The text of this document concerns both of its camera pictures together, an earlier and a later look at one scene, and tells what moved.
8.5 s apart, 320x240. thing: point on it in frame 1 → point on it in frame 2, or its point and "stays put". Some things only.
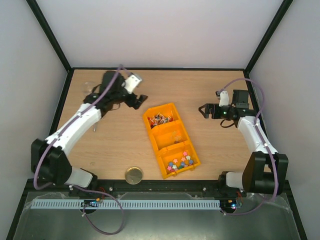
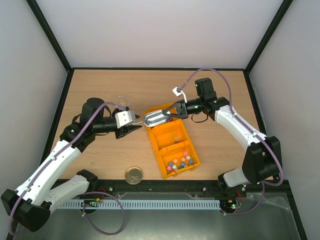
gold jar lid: (133, 175) stays put
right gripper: (213, 111) → (183, 110)
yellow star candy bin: (177, 159) stays put
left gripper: (132, 103) → (125, 130)
